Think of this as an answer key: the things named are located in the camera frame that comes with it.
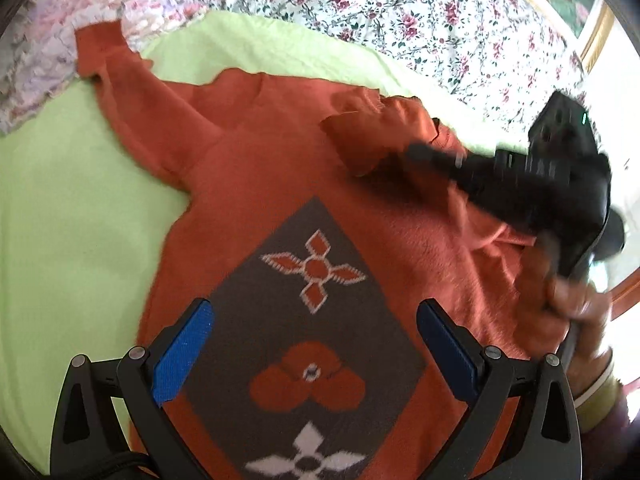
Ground orange knit sweater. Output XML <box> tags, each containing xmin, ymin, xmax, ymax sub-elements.
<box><xmin>76</xmin><ymin>22</ymin><xmax>533</xmax><ymax>479</ymax></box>

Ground person's right hand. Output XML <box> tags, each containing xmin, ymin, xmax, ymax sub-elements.
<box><xmin>514</xmin><ymin>246</ymin><xmax>612</xmax><ymax>396</ymax></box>

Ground floral rose quilt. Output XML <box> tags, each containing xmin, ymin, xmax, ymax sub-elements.
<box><xmin>179</xmin><ymin>0</ymin><xmax>586</xmax><ymax>128</ymax></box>

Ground pastel floral pillow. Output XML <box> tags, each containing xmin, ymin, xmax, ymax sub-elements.
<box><xmin>1</xmin><ymin>0</ymin><xmax>205</xmax><ymax>136</ymax></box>

